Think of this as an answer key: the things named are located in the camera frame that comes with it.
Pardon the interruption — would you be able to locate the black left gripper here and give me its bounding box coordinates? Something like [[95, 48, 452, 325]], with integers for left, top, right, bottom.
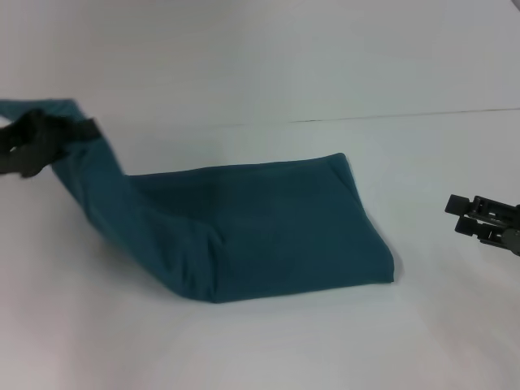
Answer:
[[0, 109, 101, 180]]

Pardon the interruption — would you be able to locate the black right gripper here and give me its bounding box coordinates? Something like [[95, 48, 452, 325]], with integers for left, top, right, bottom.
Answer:
[[444, 193, 520, 257]]

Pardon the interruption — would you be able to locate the teal blue shirt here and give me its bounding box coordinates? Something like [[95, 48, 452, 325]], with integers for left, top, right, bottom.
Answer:
[[0, 97, 395, 305]]

